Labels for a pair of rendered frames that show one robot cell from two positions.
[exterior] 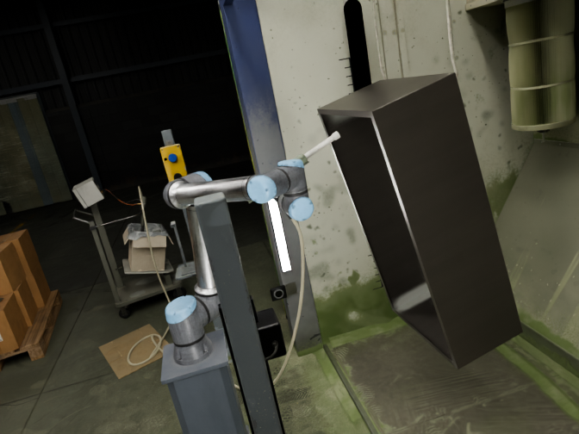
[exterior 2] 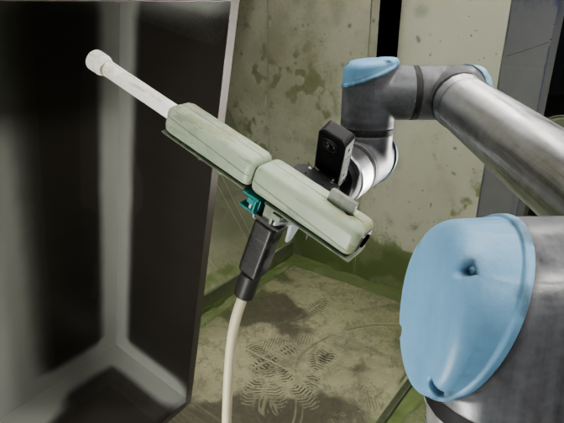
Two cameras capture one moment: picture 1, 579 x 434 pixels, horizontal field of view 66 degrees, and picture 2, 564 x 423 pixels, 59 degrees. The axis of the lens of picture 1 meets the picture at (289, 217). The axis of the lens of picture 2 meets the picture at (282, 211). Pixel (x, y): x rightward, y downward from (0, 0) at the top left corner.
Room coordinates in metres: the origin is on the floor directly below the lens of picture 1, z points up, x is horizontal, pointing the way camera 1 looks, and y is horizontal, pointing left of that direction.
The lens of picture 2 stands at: (2.27, 0.48, 1.61)
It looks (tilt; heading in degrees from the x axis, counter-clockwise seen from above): 23 degrees down; 226
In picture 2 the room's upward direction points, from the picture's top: straight up
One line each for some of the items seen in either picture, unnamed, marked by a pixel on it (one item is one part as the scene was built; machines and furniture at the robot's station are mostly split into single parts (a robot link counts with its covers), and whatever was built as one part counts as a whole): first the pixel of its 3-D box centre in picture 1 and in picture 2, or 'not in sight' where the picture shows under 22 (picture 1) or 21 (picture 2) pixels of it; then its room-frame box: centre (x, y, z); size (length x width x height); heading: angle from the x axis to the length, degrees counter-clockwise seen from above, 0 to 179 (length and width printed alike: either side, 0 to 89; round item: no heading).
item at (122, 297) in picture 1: (127, 241); not in sight; (4.05, 1.53, 0.64); 0.73 x 0.50 x 1.27; 110
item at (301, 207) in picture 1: (297, 206); (363, 160); (1.58, -0.04, 1.35); 0.12 x 0.09 x 0.10; 14
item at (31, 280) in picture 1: (26, 287); not in sight; (4.23, 2.72, 0.33); 0.38 x 0.29 x 0.36; 17
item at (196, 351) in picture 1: (191, 344); not in sight; (1.90, 0.58, 0.69); 0.19 x 0.19 x 0.10
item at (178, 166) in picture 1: (175, 166); not in sight; (2.73, 0.62, 1.42); 0.12 x 0.06 x 0.26; 100
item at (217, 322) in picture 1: (199, 253); not in sight; (2.79, 0.63, 0.82); 0.06 x 0.06 x 1.64; 10
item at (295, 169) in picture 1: (290, 177); (374, 96); (1.56, -0.03, 1.46); 0.12 x 0.09 x 0.12; 138
